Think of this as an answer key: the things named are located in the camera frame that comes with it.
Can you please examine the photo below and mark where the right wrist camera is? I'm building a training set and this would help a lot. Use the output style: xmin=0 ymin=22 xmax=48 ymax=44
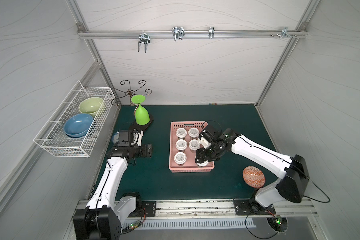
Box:
xmin=198 ymin=137 xmax=211 ymax=149

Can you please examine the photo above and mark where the light green bowl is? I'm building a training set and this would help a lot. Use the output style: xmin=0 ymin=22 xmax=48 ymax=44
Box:
xmin=78 ymin=97 xmax=105 ymax=118

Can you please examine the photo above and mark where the blue white floral bowl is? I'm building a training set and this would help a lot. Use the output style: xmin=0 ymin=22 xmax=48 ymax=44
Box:
xmin=111 ymin=132 xmax=119 ymax=145

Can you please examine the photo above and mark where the green plastic goblet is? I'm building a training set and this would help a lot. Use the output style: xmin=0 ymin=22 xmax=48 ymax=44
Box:
xmin=131 ymin=95 xmax=150 ymax=126

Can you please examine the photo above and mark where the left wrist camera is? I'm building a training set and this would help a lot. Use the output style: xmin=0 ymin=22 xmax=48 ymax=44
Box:
xmin=133 ymin=131 xmax=144 ymax=147

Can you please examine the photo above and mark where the cable bundle left base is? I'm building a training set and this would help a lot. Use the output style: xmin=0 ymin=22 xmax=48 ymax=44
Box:
xmin=121 ymin=208 xmax=146 ymax=235

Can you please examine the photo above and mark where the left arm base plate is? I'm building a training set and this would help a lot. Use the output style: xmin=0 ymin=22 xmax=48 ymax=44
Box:
xmin=128 ymin=201 xmax=157 ymax=218

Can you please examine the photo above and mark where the small metal hook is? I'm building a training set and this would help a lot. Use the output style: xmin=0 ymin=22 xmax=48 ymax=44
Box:
xmin=209 ymin=27 xmax=215 ymax=39

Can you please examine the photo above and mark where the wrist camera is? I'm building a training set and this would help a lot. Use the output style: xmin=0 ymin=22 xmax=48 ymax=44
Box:
xmin=198 ymin=137 xmax=211 ymax=149
xmin=133 ymin=131 xmax=144 ymax=147

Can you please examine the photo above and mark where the metal double hook middle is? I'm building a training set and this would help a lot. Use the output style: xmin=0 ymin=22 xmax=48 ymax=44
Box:
xmin=172 ymin=27 xmax=185 ymax=42

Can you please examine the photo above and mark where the black cable right base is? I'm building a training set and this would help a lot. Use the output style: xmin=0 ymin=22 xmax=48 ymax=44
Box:
xmin=242 ymin=214 xmax=289 ymax=240

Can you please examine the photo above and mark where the aluminium top rail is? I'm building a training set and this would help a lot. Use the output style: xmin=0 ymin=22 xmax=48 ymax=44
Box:
xmin=78 ymin=28 xmax=308 ymax=40

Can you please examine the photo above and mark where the green yogurt cup white lid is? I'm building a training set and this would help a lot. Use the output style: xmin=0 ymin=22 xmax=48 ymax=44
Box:
xmin=176 ymin=128 xmax=187 ymax=140

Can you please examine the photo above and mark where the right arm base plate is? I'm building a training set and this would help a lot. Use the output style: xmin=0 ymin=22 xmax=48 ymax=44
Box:
xmin=233 ymin=198 xmax=276 ymax=216

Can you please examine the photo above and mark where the white wire wall basket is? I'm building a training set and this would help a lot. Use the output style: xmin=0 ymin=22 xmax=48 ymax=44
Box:
xmin=34 ymin=82 xmax=114 ymax=158

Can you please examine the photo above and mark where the metal hook right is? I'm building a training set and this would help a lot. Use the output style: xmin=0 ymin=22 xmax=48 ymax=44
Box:
xmin=270 ymin=27 xmax=297 ymax=40

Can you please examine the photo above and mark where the aluminium front rail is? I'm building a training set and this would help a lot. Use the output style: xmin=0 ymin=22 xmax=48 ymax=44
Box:
xmin=74 ymin=196 xmax=319 ymax=221

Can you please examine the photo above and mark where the aluminium rail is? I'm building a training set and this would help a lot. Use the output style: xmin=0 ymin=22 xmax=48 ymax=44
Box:
xmin=78 ymin=28 xmax=308 ymax=40
xmin=74 ymin=196 xmax=319 ymax=221

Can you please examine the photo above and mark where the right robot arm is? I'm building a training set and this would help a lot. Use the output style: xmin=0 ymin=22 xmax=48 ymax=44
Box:
xmin=195 ymin=125 xmax=309 ymax=211

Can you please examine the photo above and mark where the white vent strip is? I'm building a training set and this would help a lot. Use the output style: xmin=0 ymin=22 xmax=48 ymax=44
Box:
xmin=138 ymin=218 xmax=257 ymax=230

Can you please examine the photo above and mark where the metal double hook left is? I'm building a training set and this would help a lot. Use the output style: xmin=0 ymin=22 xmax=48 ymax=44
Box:
xmin=138 ymin=33 xmax=151 ymax=53

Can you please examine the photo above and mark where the dark cup holder stand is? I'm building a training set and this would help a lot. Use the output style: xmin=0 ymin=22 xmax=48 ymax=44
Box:
xmin=111 ymin=80 xmax=153 ymax=132

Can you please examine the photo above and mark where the pink plastic basket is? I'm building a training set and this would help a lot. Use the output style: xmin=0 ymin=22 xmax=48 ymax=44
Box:
xmin=169 ymin=121 xmax=215 ymax=173

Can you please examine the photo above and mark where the metal double hook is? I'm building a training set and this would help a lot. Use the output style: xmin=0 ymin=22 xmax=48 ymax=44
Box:
xmin=172 ymin=27 xmax=185 ymax=42
xmin=138 ymin=33 xmax=151 ymax=53

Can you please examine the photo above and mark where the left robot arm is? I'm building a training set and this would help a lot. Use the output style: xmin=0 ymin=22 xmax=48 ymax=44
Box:
xmin=73 ymin=129 xmax=152 ymax=240

